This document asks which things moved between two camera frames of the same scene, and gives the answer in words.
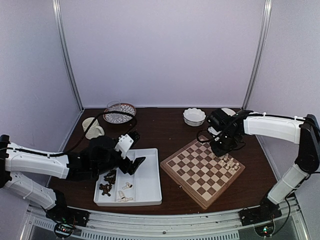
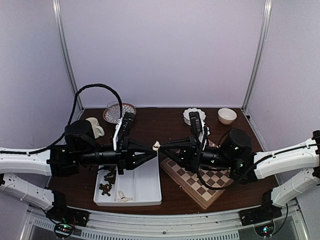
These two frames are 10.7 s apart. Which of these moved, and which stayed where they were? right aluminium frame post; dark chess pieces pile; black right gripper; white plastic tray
Moved: black right gripper
Stayed: right aluminium frame post; dark chess pieces pile; white plastic tray
